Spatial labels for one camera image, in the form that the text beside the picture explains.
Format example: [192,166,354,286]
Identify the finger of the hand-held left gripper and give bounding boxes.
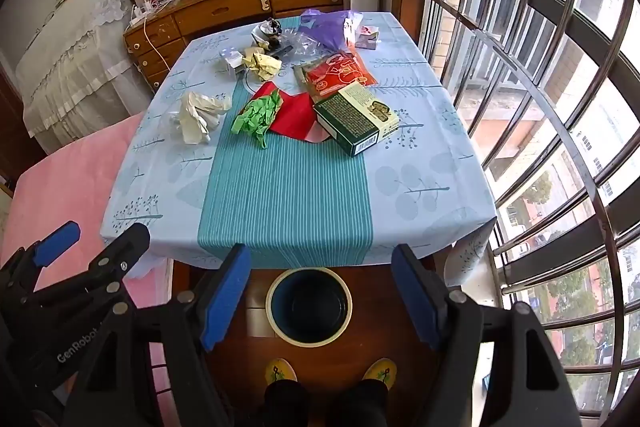
[0,221,82,303]
[20,223,151,333]

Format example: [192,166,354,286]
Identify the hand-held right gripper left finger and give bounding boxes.
[65,243,252,427]

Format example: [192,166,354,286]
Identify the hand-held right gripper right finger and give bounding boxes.
[391,244,581,427]

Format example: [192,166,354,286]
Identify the dark bin with cream rim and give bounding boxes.
[265,267,353,348]

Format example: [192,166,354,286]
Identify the orange red printed packet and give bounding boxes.
[294,51,378,100]

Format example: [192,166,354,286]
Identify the strawberry milk carton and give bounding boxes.
[354,26,381,50]

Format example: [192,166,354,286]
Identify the pink blanket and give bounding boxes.
[0,112,176,427]

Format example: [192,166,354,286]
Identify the yellow slipper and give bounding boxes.
[265,357,298,385]
[362,357,398,390]

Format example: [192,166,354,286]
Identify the blue leaf print tablecloth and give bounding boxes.
[100,12,498,288]

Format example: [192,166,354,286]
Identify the brown wooden cabinet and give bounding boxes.
[0,67,48,185]

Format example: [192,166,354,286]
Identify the person's right leg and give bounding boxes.
[327,379,388,427]

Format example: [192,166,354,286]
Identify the person's leg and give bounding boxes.
[262,379,308,427]
[327,379,388,427]

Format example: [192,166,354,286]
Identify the person's left leg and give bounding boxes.
[262,379,308,427]

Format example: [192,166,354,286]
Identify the metal window grille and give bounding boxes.
[420,0,640,427]

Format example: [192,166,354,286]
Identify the cream rubber gloves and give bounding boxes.
[172,91,233,145]

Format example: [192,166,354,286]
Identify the white lace furniture cover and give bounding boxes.
[15,0,151,155]

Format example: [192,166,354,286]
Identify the green crumpled paper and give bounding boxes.
[231,89,283,150]

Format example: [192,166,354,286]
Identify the green cardboard box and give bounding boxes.
[313,82,401,156]

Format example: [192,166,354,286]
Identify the red paper sheet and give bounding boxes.
[252,81,318,142]

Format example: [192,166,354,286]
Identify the small white box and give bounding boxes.
[218,48,246,75]

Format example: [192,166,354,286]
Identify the yellow crumpled paper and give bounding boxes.
[251,53,283,82]

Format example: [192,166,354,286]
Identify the clear plastic wrap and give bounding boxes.
[277,29,333,62]

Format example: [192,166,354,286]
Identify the crumpled black white wrapper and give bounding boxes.
[251,19,286,48]

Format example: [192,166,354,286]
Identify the wooden desk with drawers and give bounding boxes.
[123,0,346,90]

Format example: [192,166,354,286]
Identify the purple plastic bag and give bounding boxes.
[299,8,366,52]

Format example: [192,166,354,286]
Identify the white cable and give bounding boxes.
[141,7,172,70]

